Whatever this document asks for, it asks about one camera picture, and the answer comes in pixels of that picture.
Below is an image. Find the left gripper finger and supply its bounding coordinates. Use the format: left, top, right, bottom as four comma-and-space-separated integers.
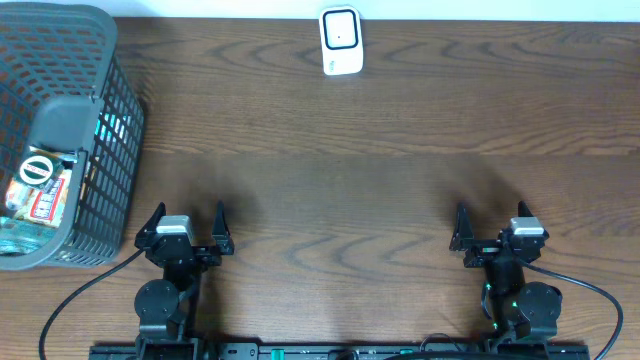
136, 202, 166, 240
211, 201, 231, 246

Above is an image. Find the teal wet wipes pack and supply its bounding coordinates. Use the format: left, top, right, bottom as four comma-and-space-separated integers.
1, 217, 56, 256

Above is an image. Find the small orange snack packet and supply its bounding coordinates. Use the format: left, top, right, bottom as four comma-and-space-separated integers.
5, 180, 31, 211

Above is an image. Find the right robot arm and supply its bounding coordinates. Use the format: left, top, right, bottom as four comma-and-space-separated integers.
449, 201, 562, 347

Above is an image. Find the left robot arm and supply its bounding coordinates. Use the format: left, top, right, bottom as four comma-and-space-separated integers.
134, 202, 235, 360

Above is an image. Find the white barcode scanner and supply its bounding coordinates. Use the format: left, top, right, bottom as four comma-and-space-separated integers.
319, 6, 364, 76

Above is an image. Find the green round-label ointment box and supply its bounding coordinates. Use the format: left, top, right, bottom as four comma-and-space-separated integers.
15, 146, 78, 191

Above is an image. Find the grey plastic mesh basket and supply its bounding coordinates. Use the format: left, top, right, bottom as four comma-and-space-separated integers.
1, 2, 145, 271

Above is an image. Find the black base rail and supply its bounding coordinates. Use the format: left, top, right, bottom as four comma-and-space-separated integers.
89, 340, 591, 360

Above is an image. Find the left black cable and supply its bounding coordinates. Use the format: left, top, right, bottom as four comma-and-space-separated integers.
38, 248, 146, 360

